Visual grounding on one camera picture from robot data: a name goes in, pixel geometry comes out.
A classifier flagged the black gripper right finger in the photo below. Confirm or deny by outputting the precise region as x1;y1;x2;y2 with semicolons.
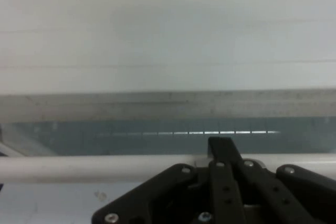
232;155;336;224

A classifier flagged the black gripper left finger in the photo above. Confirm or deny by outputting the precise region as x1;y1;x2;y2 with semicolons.
91;137;247;224

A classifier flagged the cream oven door handle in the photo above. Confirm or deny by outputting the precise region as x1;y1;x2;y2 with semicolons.
0;153;336;185

